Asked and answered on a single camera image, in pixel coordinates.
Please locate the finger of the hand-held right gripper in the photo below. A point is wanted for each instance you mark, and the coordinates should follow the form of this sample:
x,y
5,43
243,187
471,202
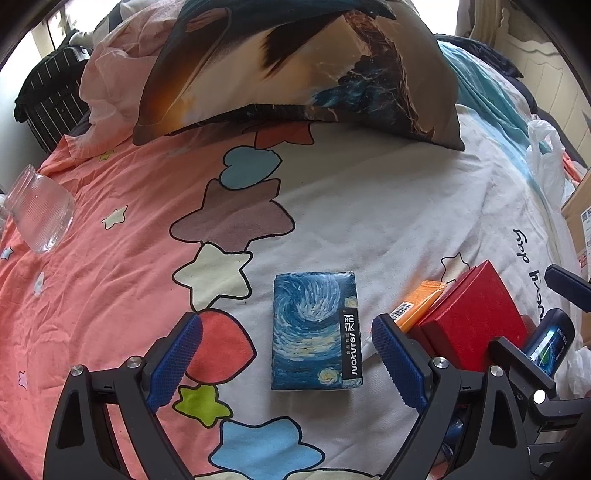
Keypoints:
x,y
517,362
561,278

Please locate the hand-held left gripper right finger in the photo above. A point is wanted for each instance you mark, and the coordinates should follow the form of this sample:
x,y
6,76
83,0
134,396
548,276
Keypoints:
x,y
399,360

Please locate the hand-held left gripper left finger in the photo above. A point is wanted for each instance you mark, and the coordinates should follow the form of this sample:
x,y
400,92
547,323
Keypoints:
x,y
178,360

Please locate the dark blue spray can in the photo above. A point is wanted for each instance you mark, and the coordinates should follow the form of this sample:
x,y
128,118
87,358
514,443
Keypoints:
x,y
551,339

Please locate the orange box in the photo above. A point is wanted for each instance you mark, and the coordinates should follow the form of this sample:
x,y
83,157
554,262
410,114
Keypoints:
x,y
418,304

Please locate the brown cardboard box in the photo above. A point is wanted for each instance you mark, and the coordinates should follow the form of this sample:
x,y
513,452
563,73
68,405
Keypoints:
x,y
579,217

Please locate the red square box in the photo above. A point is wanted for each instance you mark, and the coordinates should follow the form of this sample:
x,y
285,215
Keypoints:
x,y
471,314

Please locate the blue swirl print tissue pack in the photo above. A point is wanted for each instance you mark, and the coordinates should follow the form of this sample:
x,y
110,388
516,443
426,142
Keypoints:
x,y
309,332

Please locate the crumpled white plastic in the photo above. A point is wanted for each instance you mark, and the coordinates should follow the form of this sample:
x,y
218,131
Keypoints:
x,y
577,369

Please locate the small pink cloth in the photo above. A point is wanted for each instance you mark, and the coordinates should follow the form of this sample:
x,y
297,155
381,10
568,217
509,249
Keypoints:
x,y
570,168

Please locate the white plastic bag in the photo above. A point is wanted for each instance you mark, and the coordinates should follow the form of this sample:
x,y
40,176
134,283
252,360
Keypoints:
x,y
545,157

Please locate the cartoon star print bed sheet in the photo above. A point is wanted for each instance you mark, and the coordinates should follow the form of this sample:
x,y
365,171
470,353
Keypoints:
x,y
369,207

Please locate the clear ribbed glass jar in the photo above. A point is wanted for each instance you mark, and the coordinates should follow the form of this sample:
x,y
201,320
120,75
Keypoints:
x,y
41,207

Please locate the teal and white blanket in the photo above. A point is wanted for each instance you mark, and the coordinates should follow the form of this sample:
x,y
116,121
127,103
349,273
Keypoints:
x,y
480,83

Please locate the dark navy cloth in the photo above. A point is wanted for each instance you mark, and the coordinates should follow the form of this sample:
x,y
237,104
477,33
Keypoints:
x,y
508,64

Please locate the black striped bag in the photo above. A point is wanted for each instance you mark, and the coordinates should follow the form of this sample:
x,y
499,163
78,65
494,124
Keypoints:
x,y
51,101

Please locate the pale pink quilt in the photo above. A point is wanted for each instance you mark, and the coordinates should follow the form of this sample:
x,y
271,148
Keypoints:
x,y
115,78

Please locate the printed blue brown pillow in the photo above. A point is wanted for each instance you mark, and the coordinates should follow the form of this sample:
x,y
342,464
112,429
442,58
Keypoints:
x,y
300,60

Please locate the bright window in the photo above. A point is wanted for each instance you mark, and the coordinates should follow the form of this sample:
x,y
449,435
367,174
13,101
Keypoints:
x,y
51,44

